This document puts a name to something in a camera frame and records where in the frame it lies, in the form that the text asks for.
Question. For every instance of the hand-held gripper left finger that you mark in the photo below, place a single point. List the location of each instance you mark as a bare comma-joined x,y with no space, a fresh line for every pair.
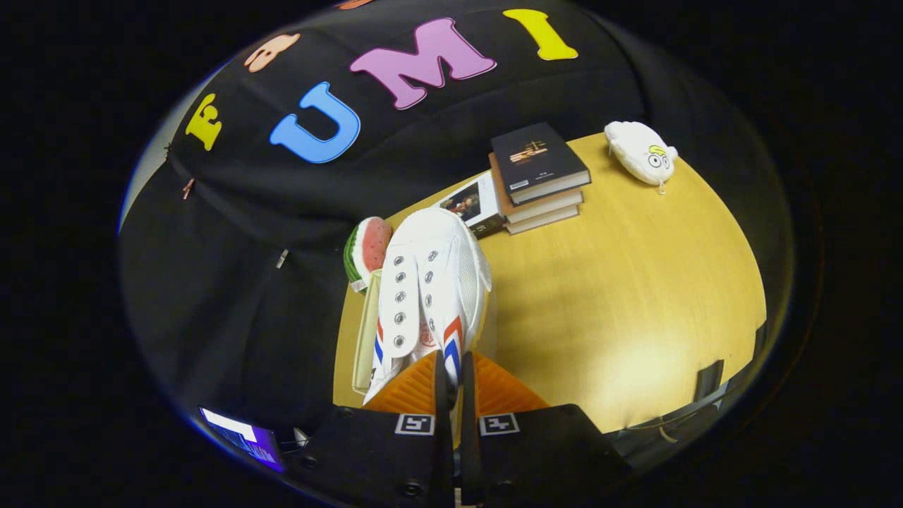
381,458

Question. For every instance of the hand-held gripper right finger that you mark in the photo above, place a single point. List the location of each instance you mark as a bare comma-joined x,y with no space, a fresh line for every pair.
543,458

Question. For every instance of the beige fabric storage box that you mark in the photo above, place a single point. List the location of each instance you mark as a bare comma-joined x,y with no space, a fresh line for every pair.
367,339

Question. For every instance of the open laptop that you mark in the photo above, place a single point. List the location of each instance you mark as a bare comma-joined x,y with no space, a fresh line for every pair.
243,437

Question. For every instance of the watermelon slice plush toy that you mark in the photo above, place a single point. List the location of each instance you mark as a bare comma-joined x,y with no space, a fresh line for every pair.
370,247

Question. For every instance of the silver cloth clip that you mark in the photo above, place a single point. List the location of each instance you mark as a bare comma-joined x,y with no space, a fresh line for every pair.
282,258

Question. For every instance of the thin brown book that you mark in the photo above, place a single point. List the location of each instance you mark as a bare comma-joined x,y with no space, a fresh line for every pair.
543,220

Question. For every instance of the brown cover book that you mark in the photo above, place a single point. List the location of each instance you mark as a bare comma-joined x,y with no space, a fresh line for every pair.
550,206

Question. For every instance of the white portrait cover book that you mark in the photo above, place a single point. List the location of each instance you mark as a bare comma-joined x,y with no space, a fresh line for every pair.
476,201

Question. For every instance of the black cover book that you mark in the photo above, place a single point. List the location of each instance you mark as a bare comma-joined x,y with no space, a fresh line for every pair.
536,155

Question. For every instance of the white plush toy with face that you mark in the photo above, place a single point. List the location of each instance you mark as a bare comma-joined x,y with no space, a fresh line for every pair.
638,152

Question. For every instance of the red cloth clip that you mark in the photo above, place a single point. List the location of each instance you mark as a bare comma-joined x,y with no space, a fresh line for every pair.
188,188

